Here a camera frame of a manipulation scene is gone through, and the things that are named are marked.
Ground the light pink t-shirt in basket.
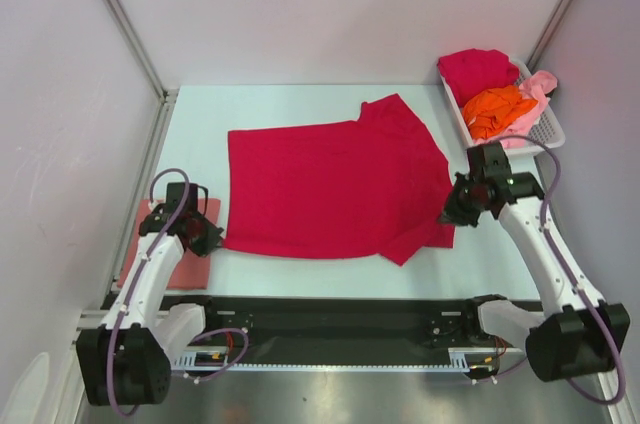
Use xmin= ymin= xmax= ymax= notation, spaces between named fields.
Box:
xmin=497 ymin=70 xmax=558 ymax=148

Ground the left aluminium corner post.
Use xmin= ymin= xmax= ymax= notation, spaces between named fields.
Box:
xmin=103 ymin=0 xmax=167 ymax=102

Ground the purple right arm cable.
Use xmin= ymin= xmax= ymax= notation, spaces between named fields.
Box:
xmin=469 ymin=134 xmax=629 ymax=405

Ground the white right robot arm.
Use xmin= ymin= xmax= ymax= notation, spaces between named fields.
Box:
xmin=440 ymin=142 xmax=630 ymax=382

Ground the folded salmon pink t-shirt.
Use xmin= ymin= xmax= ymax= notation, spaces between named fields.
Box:
xmin=116 ymin=198 xmax=221 ymax=290

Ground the aluminium front frame rail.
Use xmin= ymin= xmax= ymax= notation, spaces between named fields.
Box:
xmin=71 ymin=306 xmax=121 ymax=349

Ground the orange t-shirt in basket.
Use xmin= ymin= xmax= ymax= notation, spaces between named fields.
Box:
xmin=461 ymin=85 xmax=538 ymax=141

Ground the crimson red t-shirt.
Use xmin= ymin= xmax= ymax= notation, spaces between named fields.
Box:
xmin=225 ymin=94 xmax=455 ymax=266

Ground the crimson t-shirt in basket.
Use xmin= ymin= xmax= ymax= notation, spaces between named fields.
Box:
xmin=437 ymin=48 xmax=520 ymax=107

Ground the right aluminium corner post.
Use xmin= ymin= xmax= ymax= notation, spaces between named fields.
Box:
xmin=526 ymin=0 xmax=575 ymax=68

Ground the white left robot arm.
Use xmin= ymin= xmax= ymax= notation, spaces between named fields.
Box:
xmin=75 ymin=182 xmax=223 ymax=411

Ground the left aluminium side rail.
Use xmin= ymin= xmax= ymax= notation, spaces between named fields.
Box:
xmin=111 ymin=89 xmax=179 ymax=282

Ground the aluminium side rail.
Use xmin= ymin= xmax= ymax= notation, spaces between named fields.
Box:
xmin=534 ymin=156 xmax=586 ymax=313
xmin=111 ymin=89 xmax=179 ymax=282

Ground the white plastic laundry basket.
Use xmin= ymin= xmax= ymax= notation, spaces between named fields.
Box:
xmin=440 ymin=56 xmax=566 ymax=157

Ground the aluminium corner post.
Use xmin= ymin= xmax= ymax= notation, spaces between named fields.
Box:
xmin=526 ymin=0 xmax=575 ymax=68
xmin=103 ymin=0 xmax=167 ymax=102

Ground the right aluminium side rail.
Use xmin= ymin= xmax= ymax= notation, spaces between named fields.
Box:
xmin=534 ymin=156 xmax=586 ymax=313

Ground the white slotted cable duct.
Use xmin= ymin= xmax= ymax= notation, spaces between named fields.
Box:
xmin=169 ymin=351 xmax=501 ymax=373

